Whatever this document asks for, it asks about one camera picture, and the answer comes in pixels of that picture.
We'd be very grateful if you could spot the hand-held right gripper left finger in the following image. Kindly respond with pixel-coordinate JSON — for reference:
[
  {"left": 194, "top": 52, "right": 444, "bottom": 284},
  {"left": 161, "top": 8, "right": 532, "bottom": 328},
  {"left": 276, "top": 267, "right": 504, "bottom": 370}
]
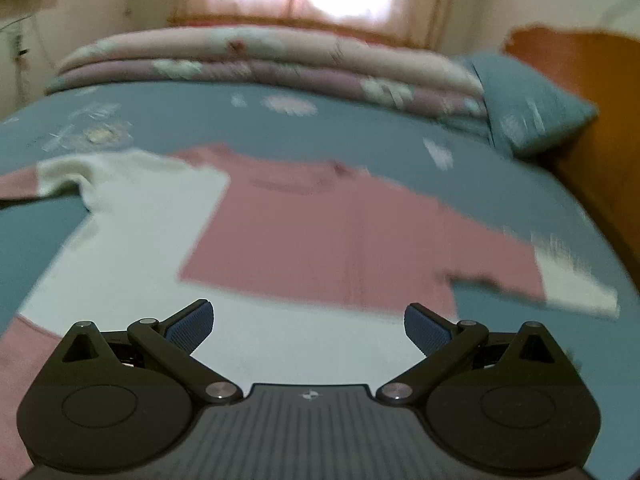
[{"left": 42, "top": 299, "right": 245, "bottom": 406}]

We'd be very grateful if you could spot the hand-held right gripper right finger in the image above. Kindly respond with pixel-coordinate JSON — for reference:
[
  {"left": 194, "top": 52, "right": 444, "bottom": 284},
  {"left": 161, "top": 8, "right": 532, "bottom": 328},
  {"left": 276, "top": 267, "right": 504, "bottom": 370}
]
[{"left": 376, "top": 302, "right": 578, "bottom": 406}]

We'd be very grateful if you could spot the pink and white sweater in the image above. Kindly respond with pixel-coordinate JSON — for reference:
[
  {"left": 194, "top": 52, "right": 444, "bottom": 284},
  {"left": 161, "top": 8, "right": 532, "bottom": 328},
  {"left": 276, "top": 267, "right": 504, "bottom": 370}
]
[{"left": 0, "top": 142, "right": 621, "bottom": 478}]

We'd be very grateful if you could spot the blue pillow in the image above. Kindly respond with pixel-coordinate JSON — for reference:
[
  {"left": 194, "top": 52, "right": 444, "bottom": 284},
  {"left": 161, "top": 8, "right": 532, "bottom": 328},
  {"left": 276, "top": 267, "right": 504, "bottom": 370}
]
[{"left": 462, "top": 52, "right": 601, "bottom": 161}]

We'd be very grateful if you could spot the wooden headboard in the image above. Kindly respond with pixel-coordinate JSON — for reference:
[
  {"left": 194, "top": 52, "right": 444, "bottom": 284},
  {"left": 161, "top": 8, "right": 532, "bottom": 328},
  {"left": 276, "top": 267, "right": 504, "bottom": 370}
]
[{"left": 502, "top": 25, "right": 640, "bottom": 286}]

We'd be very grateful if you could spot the folded floral quilt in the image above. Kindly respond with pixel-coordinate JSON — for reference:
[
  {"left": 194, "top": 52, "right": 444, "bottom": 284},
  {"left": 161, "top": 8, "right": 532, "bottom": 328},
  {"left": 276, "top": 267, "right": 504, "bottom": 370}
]
[{"left": 45, "top": 25, "right": 493, "bottom": 128}]

